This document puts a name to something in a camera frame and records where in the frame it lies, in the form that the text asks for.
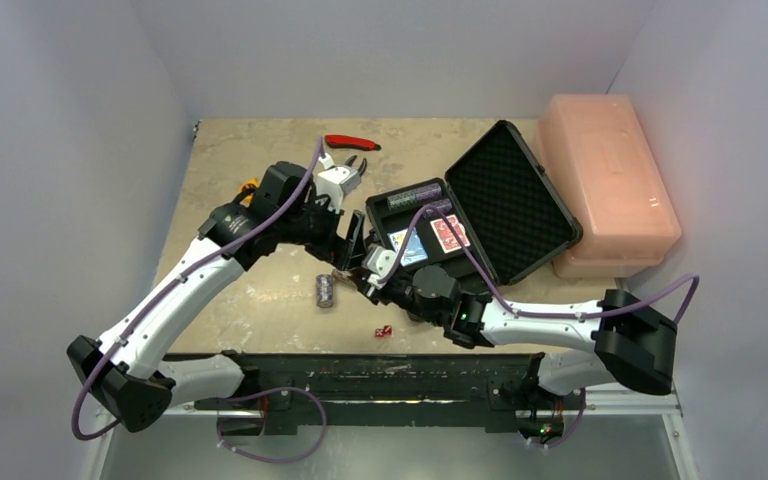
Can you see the black poker set case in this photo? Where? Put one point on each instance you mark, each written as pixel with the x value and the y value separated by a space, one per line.
pixel 513 215

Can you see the purple 500 chip stack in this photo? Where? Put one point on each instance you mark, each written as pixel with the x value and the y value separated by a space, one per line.
pixel 434 208

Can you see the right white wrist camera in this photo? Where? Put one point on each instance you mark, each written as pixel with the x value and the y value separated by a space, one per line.
pixel 379 263

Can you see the black grey pliers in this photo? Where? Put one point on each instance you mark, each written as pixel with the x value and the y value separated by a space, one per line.
pixel 360 167

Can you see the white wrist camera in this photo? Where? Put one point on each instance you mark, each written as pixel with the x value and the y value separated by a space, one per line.
pixel 379 263
pixel 336 181

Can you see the brown 100 chip stack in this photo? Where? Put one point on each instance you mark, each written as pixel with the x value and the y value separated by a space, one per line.
pixel 348 275

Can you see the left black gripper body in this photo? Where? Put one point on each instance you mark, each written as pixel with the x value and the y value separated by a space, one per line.
pixel 315 227

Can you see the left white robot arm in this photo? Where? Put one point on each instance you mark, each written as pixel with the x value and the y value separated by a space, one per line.
pixel 125 377

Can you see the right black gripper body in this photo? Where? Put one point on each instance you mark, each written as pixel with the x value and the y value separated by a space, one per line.
pixel 394 290

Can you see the yellow tape measure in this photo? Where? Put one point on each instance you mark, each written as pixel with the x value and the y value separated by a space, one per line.
pixel 249 186

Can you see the red playing card deck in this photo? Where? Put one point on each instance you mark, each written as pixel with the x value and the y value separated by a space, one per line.
pixel 450 234

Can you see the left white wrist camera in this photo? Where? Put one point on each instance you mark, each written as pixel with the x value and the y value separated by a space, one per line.
pixel 336 181

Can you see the blue playing card deck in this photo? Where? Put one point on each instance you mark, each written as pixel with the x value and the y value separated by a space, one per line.
pixel 414 251

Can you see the purple chip stack in case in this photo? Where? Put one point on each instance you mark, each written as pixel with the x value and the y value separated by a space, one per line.
pixel 427 193

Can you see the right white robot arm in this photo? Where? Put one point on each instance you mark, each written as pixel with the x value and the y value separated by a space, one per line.
pixel 618 338

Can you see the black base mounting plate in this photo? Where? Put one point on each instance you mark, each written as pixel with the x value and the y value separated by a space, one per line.
pixel 415 373

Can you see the pink plastic storage bin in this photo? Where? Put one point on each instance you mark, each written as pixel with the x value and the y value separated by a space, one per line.
pixel 596 155

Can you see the green blue chip stack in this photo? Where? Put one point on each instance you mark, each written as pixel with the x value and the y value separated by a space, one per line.
pixel 400 200

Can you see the red utility knife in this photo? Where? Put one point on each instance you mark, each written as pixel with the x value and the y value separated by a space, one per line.
pixel 335 141

